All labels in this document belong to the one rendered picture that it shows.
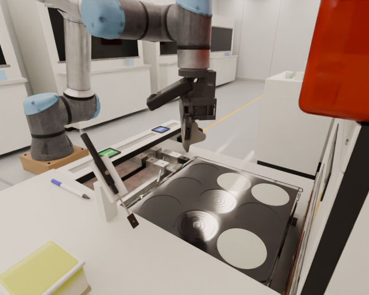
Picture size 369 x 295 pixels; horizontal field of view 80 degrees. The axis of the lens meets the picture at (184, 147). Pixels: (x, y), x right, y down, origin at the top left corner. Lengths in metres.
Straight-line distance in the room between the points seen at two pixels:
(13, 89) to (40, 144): 2.38
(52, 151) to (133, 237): 0.61
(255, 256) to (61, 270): 0.34
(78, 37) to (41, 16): 2.85
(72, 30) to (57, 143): 0.41
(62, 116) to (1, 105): 2.37
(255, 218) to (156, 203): 0.25
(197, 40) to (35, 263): 0.46
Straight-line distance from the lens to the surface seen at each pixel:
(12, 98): 3.33
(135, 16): 0.51
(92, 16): 0.49
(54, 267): 0.35
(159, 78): 5.18
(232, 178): 0.71
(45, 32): 3.74
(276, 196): 0.67
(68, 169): 0.71
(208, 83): 0.54
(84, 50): 0.92
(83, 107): 0.98
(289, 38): 8.51
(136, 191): 0.69
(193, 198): 0.62
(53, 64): 3.75
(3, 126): 3.35
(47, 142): 0.96
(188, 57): 0.51
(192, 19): 0.51
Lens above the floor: 1.28
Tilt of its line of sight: 25 degrees down
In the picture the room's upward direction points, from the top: straight up
